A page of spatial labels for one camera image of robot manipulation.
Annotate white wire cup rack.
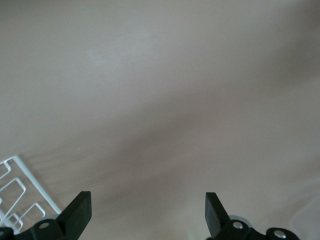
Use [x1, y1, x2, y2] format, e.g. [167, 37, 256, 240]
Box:
[0, 154, 62, 232]

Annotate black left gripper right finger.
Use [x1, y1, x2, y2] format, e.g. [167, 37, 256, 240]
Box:
[205, 191, 301, 240]

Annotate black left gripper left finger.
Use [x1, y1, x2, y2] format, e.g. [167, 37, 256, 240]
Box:
[0, 191, 92, 240]

